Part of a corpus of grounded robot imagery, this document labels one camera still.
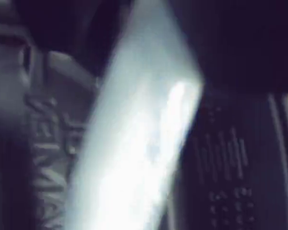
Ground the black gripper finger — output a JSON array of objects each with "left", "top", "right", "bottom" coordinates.
[
  {"left": 14, "top": 0, "right": 135, "bottom": 78},
  {"left": 174, "top": 0, "right": 288, "bottom": 94}
]

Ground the black plastic bowl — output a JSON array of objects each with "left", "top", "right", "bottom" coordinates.
[{"left": 0, "top": 0, "right": 288, "bottom": 230}]

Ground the white blue labelled package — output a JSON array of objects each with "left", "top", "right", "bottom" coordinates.
[{"left": 61, "top": 0, "right": 205, "bottom": 230}]

